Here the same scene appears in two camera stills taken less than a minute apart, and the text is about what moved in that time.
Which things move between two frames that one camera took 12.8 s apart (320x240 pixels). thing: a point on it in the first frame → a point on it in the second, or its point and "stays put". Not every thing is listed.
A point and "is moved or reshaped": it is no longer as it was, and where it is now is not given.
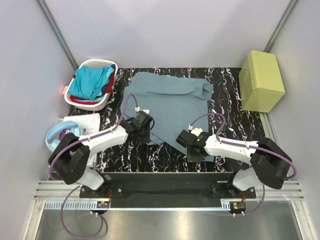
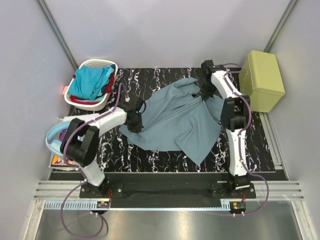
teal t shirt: x=89 y=81 stays put
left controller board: x=103 y=204 stays put
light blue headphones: x=52 y=138 stays put
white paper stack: x=90 y=122 stays put
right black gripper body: x=191 y=157 → x=207 y=90
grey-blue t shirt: x=175 y=103 is moved or reshaped
